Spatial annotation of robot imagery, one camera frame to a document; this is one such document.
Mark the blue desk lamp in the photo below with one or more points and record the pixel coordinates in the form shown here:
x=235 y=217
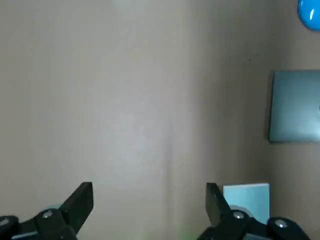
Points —
x=310 y=15

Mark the grey laptop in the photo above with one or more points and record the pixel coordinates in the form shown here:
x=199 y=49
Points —
x=295 y=107

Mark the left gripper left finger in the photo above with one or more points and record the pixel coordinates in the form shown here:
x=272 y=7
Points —
x=72 y=210

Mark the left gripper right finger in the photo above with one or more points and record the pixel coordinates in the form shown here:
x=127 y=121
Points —
x=232 y=225

